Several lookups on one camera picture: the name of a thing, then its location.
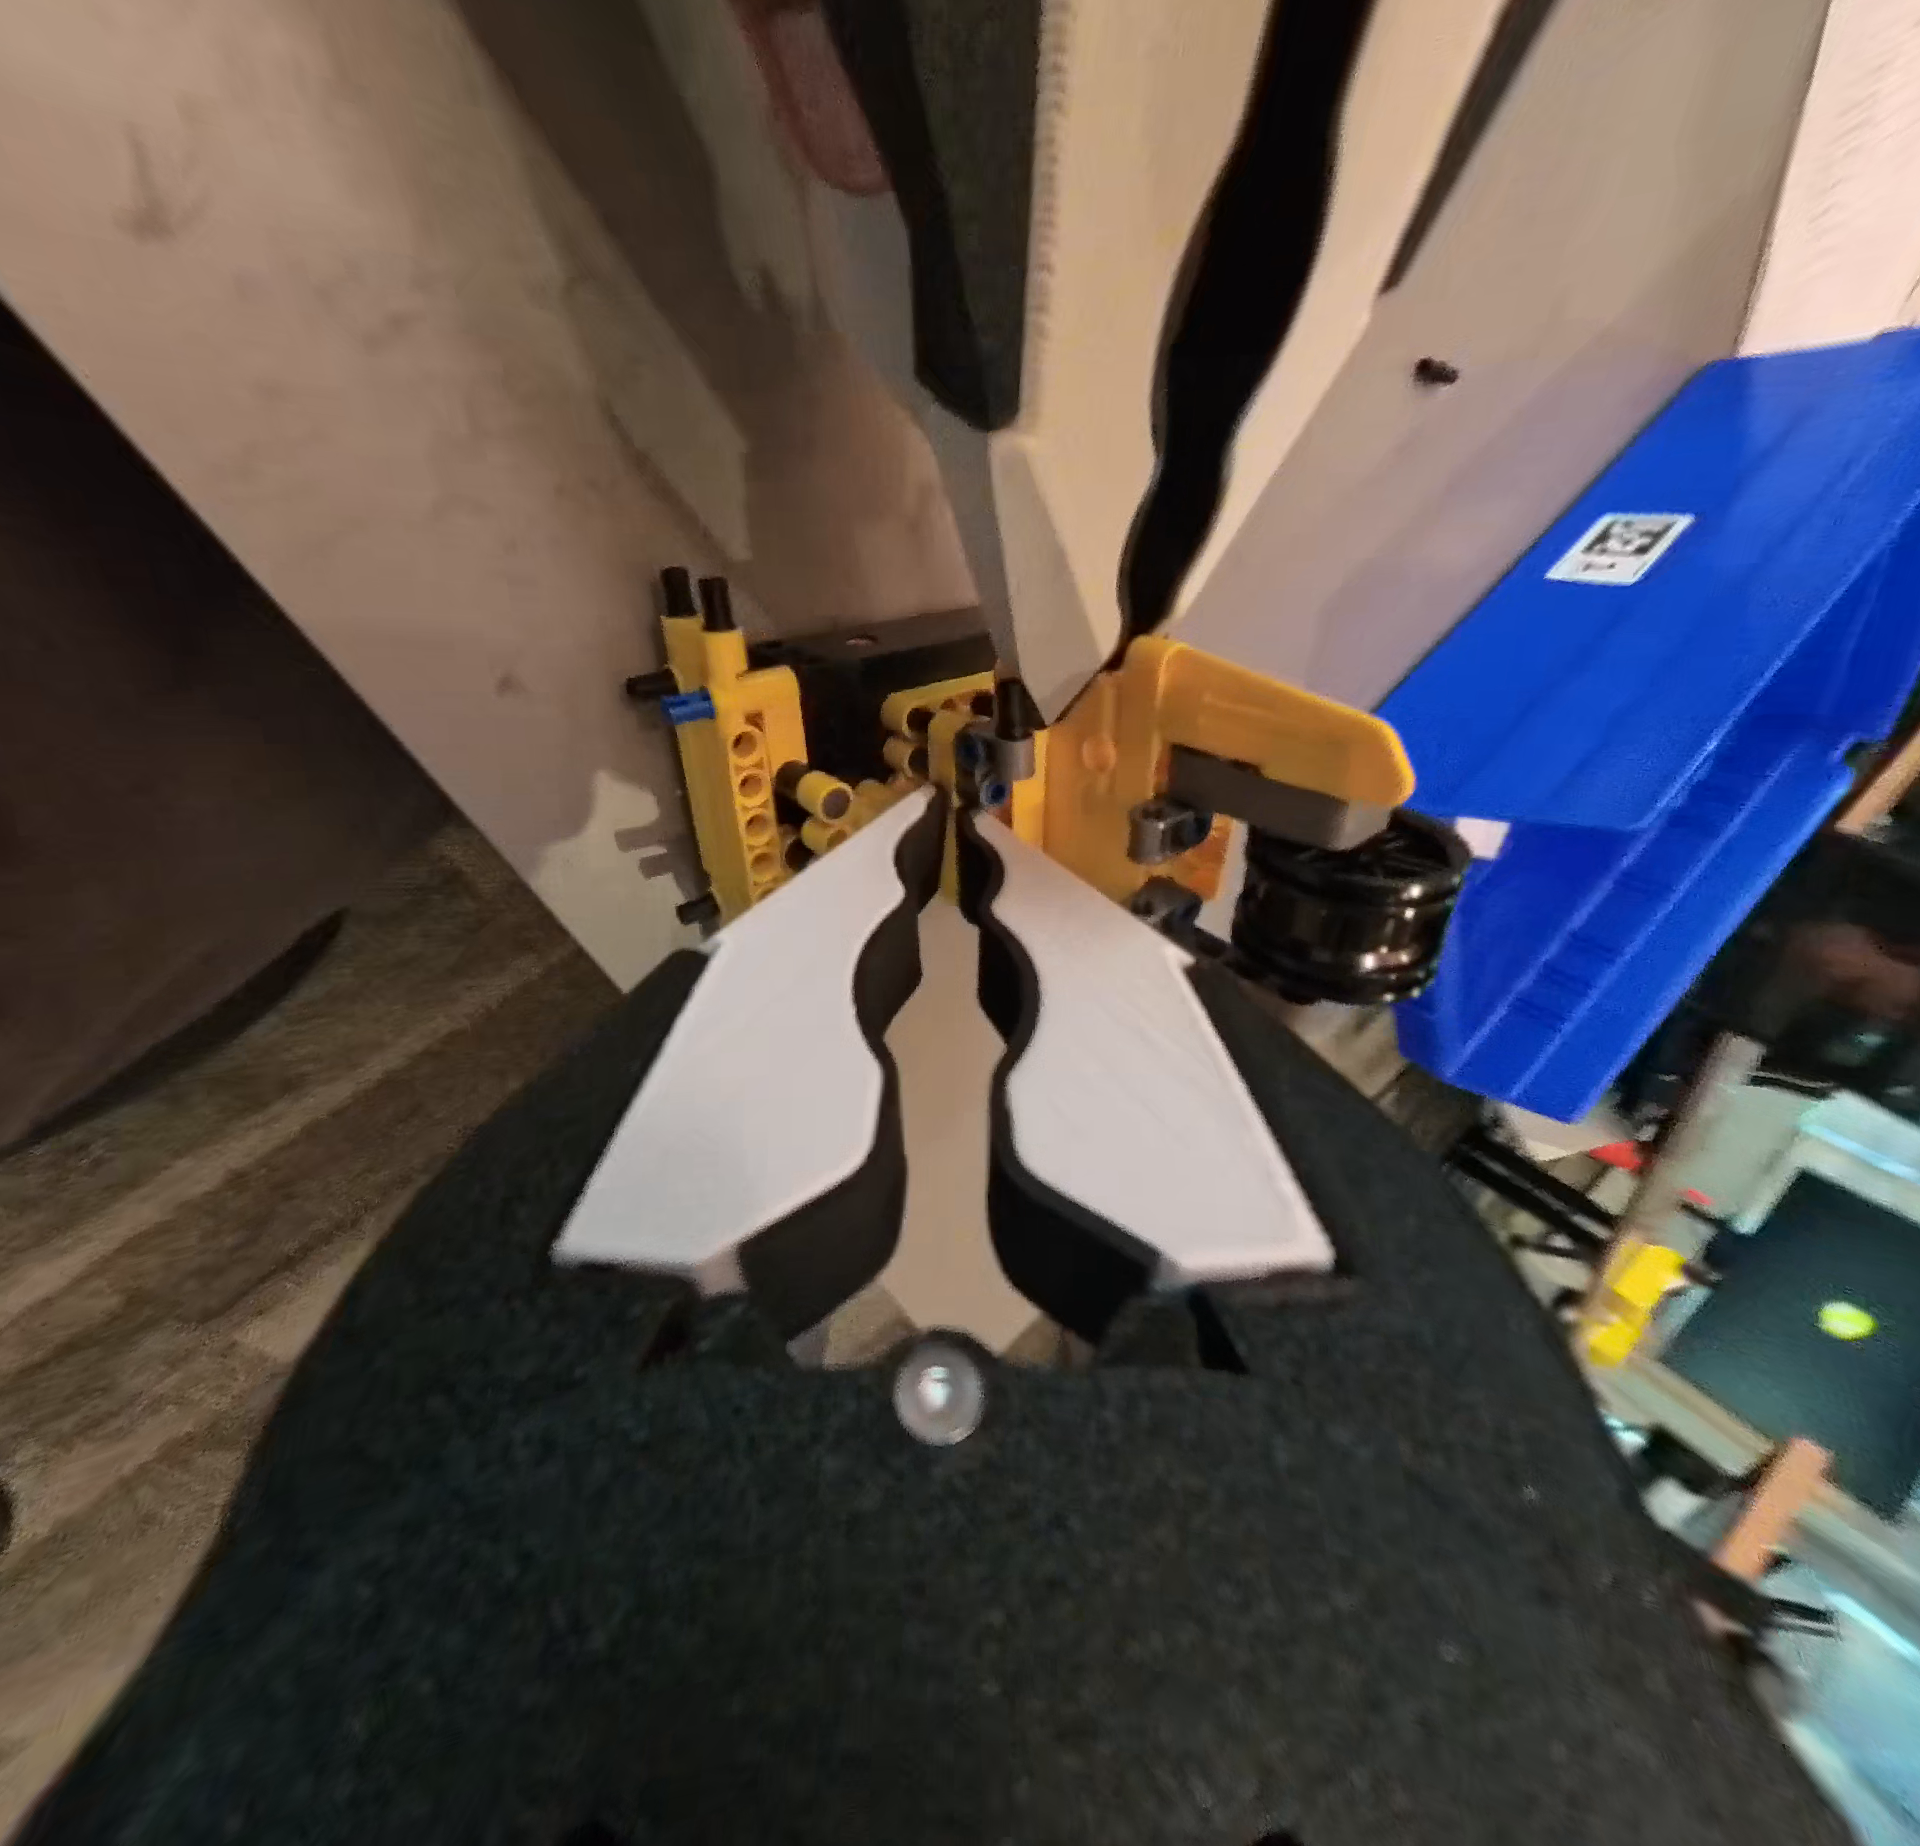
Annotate person's left hand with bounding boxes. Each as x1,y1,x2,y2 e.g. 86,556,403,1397
703,0,894,201

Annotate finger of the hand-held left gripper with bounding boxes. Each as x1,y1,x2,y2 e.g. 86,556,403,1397
1116,0,1504,667
930,0,1294,728

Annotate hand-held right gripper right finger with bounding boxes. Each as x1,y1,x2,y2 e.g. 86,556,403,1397
958,810,1337,1296

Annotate black yellow toy brick base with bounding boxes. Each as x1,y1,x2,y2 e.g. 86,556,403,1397
629,569,1052,930

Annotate black toy wheel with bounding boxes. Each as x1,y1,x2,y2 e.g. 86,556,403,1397
1228,810,1474,1013

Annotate nested blue plastic bins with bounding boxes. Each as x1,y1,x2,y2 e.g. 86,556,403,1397
1370,330,1920,1124

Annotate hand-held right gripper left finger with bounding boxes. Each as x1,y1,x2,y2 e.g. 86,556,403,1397
554,789,954,1296

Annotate white printed tag sticker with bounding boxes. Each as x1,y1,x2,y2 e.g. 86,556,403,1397
1543,513,1698,585

